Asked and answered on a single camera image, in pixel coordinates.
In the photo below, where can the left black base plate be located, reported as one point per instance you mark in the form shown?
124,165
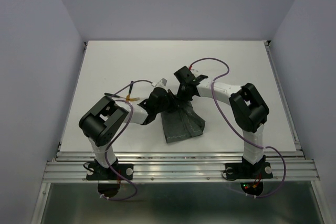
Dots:
95,172

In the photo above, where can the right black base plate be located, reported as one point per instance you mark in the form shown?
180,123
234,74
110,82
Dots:
236,171

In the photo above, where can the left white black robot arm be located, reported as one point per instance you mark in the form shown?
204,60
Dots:
107,120

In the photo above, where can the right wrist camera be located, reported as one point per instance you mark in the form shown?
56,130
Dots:
184,75

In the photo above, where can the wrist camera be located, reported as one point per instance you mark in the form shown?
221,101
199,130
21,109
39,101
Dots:
184,75
160,84

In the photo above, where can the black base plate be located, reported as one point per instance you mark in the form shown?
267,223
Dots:
95,172
236,171

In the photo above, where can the aluminium frame rail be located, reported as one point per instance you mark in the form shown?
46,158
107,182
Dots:
179,167

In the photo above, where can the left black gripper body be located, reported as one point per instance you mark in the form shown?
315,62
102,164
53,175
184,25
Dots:
169,104

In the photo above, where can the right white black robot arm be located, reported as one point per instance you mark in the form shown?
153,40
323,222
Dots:
250,113

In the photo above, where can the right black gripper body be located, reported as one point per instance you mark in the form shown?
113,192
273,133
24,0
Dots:
182,94

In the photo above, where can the grey cloth napkin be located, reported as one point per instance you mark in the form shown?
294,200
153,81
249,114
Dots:
182,123

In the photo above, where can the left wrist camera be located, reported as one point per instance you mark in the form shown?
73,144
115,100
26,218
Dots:
160,84

